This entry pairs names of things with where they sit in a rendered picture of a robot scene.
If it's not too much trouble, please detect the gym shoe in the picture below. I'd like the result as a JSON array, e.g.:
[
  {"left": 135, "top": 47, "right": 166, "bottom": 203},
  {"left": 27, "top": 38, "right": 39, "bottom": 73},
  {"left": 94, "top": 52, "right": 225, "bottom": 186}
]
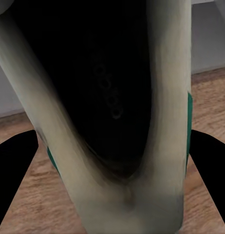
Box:
[{"left": 0, "top": 0, "right": 193, "bottom": 234}]

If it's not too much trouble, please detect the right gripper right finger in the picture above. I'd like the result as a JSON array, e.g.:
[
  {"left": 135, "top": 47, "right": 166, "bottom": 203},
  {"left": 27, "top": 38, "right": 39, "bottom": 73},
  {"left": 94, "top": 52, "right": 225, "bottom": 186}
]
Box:
[{"left": 189, "top": 130, "right": 225, "bottom": 222}]

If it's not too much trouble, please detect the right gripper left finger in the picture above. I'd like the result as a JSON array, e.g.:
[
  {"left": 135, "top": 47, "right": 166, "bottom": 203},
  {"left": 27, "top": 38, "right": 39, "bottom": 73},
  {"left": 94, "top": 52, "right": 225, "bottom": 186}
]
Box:
[{"left": 0, "top": 130, "right": 38, "bottom": 225}]

